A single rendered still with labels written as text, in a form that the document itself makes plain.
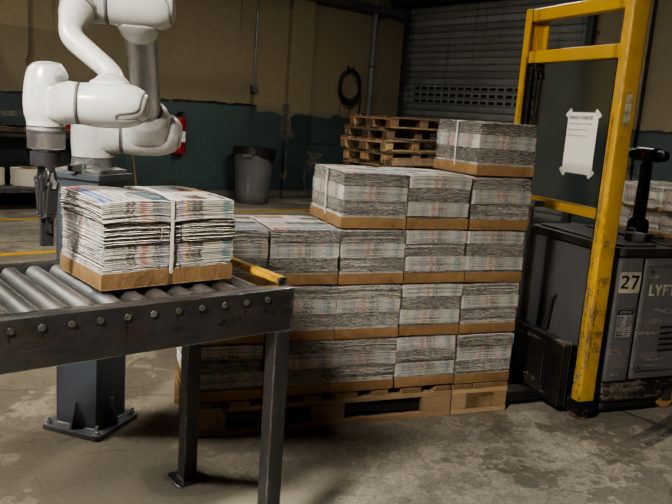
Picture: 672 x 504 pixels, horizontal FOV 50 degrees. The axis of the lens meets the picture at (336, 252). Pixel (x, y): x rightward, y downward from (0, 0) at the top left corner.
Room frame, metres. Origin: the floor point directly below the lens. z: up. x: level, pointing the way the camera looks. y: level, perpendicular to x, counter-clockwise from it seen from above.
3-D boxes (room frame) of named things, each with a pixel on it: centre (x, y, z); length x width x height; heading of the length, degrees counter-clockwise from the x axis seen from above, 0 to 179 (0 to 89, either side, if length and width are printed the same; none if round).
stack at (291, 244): (3.01, 0.05, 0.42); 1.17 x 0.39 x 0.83; 111
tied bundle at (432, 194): (3.16, -0.35, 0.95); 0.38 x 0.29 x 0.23; 21
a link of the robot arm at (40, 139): (1.79, 0.73, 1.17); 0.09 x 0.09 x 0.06
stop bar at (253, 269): (2.14, 0.28, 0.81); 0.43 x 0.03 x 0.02; 39
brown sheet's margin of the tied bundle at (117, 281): (1.88, 0.60, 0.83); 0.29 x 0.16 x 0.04; 41
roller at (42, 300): (1.76, 0.75, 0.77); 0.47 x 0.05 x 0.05; 39
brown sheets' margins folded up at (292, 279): (3.01, 0.05, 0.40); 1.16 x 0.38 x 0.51; 111
